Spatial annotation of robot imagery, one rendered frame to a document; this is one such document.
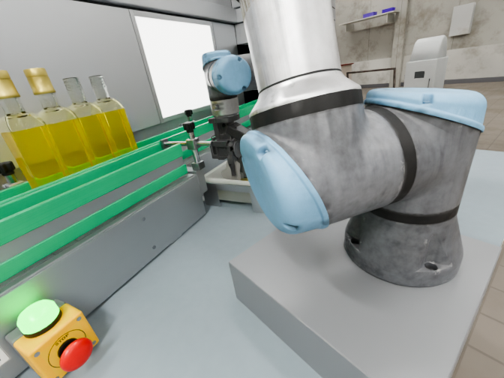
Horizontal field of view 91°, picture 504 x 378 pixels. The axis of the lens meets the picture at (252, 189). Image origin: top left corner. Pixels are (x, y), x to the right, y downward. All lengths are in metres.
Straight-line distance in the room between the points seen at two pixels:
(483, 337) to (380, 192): 1.29
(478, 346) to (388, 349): 1.16
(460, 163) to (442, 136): 0.04
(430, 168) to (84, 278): 0.53
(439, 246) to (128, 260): 0.52
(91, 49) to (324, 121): 0.74
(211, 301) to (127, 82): 0.69
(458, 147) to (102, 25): 0.86
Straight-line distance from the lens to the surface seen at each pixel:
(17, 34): 0.80
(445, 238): 0.38
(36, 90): 0.64
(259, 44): 0.27
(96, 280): 0.55
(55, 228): 0.52
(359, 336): 0.34
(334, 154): 0.23
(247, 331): 0.44
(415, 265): 0.38
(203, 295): 0.50
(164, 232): 0.63
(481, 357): 1.46
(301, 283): 0.38
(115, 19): 0.95
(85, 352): 0.47
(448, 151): 0.32
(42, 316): 0.47
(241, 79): 0.56
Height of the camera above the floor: 1.10
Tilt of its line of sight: 25 degrees down
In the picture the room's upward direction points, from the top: 8 degrees counter-clockwise
